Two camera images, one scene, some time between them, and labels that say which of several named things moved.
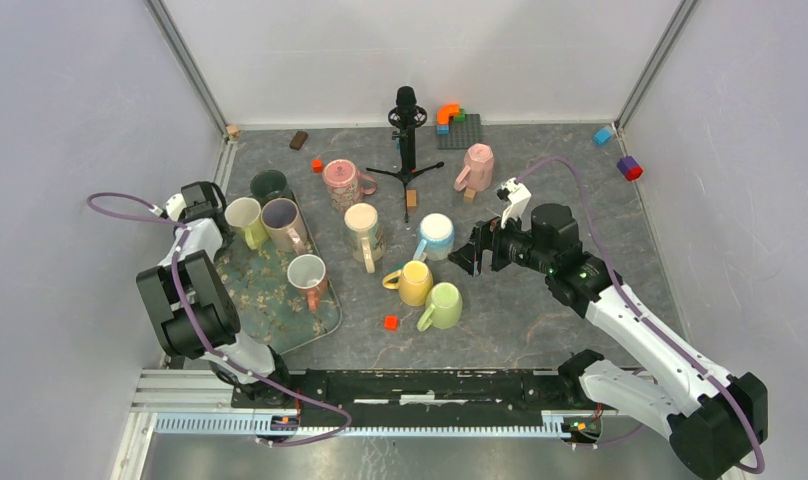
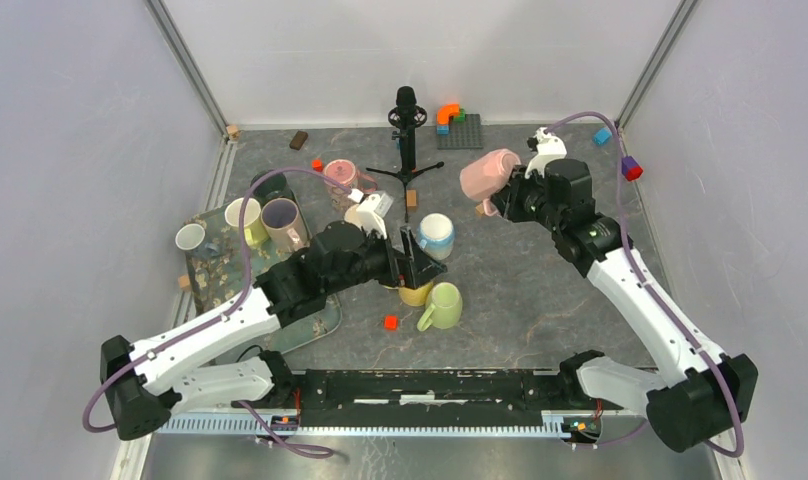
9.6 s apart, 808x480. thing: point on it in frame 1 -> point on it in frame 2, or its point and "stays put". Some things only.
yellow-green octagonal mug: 245,213 stays put
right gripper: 486,235 -> 507,198
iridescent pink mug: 281,220 stays put
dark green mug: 269,184 stays put
